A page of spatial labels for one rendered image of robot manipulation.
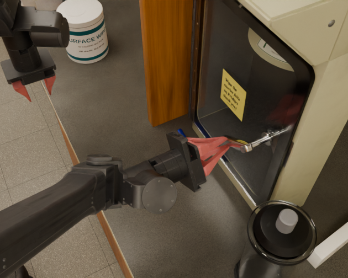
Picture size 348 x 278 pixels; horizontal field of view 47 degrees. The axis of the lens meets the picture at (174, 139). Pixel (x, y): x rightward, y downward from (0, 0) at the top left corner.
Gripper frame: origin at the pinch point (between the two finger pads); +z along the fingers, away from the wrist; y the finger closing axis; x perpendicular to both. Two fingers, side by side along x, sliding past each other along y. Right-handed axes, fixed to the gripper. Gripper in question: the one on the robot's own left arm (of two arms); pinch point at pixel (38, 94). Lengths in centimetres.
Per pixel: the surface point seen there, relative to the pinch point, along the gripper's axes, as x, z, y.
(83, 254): 11, 110, -6
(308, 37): -46, -37, 28
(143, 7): -7.9, -19.5, 23.8
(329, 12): -46, -39, 30
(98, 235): 17, 110, 4
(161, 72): -8.8, -2.2, 26.9
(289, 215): -55, -11, 25
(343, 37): -46, -34, 34
